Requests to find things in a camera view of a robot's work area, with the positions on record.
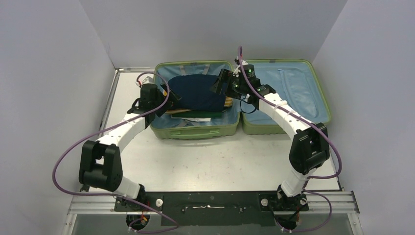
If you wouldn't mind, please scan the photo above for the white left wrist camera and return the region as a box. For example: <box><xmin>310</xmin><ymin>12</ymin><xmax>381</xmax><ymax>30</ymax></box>
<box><xmin>137</xmin><ymin>75</ymin><xmax>154</xmax><ymax>86</ymax></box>

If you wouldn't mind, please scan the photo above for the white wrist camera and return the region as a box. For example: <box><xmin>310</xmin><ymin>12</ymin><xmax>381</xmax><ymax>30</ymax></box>
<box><xmin>233</xmin><ymin>56</ymin><xmax>248</xmax><ymax>74</ymax></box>
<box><xmin>137</xmin><ymin>75</ymin><xmax>154</xmax><ymax>86</ymax></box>

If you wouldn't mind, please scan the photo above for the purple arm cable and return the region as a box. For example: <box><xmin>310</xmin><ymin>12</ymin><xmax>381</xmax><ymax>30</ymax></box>
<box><xmin>236</xmin><ymin>46</ymin><xmax>343</xmax><ymax>234</ymax></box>
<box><xmin>51</xmin><ymin>71</ymin><xmax>180</xmax><ymax>235</ymax></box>

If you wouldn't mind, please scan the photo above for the white shirt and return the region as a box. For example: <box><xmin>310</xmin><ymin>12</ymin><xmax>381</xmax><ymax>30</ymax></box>
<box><xmin>171</xmin><ymin>116</ymin><xmax>211</xmax><ymax>122</ymax></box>

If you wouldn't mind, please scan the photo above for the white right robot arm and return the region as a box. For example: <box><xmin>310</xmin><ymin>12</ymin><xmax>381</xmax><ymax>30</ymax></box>
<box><xmin>211</xmin><ymin>64</ymin><xmax>330</xmax><ymax>210</ymax></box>

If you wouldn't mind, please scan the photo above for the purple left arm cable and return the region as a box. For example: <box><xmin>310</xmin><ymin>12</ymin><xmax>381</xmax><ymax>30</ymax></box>
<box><xmin>51</xmin><ymin>71</ymin><xmax>180</xmax><ymax>235</ymax></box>

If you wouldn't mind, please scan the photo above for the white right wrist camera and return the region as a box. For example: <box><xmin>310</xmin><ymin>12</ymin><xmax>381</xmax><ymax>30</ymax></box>
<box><xmin>233</xmin><ymin>56</ymin><xmax>248</xmax><ymax>74</ymax></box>

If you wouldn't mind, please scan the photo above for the dark green cloth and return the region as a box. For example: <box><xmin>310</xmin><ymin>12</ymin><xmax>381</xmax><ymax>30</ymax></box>
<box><xmin>166</xmin><ymin>109</ymin><xmax>227</xmax><ymax>118</ymax></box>

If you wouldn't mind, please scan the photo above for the green suitcase with blue lining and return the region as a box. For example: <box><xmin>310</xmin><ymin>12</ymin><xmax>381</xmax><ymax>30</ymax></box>
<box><xmin>150</xmin><ymin>59</ymin><xmax>331</xmax><ymax>140</ymax></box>

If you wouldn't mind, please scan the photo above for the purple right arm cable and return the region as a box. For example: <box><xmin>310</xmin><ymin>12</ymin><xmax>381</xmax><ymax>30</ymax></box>
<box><xmin>236</xmin><ymin>46</ymin><xmax>343</xmax><ymax>234</ymax></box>

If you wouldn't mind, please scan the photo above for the navy blue cloth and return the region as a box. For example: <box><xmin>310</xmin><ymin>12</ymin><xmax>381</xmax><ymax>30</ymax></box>
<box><xmin>168</xmin><ymin>74</ymin><xmax>226</xmax><ymax>112</ymax></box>

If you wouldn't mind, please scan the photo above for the yellow striped towel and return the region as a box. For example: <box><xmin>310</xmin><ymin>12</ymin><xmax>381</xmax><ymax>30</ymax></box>
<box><xmin>166</xmin><ymin>89</ymin><xmax>233</xmax><ymax>112</ymax></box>

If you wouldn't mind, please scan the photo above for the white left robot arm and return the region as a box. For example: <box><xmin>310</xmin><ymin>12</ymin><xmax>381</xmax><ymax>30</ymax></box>
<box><xmin>78</xmin><ymin>83</ymin><xmax>181</xmax><ymax>211</ymax></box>

